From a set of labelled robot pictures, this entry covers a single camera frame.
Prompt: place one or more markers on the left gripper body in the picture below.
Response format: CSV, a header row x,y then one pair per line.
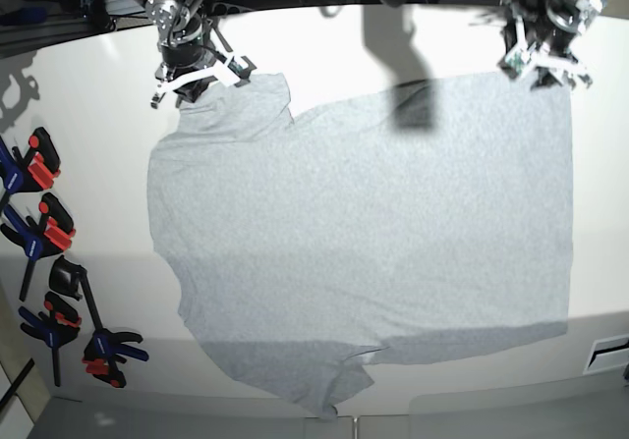
x,y
568,15

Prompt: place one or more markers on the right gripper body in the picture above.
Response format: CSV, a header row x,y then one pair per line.
x,y
183,49

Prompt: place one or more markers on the grey T-shirt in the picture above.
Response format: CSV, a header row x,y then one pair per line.
x,y
428,222

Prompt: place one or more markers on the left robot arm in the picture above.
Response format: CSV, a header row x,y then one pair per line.
x,y
538,35

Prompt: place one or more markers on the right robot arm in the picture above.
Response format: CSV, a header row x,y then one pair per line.
x,y
182,9

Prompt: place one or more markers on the top blue red bar clamp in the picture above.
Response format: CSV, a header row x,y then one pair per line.
x,y
34,171

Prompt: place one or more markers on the blue red bar clamp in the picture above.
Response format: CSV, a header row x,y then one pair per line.
x,y
34,171
56,328
50,235

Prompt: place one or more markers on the lower blue red bar clamp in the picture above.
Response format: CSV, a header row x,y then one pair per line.
x,y
56,328

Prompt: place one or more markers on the long black bar clamp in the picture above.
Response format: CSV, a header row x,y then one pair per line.
x,y
105,349

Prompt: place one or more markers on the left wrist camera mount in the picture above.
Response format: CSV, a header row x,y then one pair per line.
x,y
530,43

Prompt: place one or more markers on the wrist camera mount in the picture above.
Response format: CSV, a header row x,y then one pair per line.
x,y
530,43
229,70

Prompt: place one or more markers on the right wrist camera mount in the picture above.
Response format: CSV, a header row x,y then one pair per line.
x,y
229,70

